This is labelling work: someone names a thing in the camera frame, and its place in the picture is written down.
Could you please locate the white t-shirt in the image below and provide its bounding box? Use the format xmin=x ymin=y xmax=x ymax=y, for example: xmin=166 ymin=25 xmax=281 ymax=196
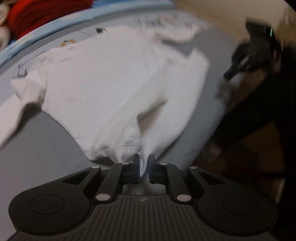
xmin=1 ymin=26 xmax=210 ymax=173

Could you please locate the printed grey bed sheet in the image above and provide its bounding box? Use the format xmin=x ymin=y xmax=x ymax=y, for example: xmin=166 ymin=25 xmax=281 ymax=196
xmin=1 ymin=10 xmax=238 ymax=240

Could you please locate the red folded blanket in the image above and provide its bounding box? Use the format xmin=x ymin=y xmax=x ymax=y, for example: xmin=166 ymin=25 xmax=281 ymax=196
xmin=6 ymin=0 xmax=93 ymax=39

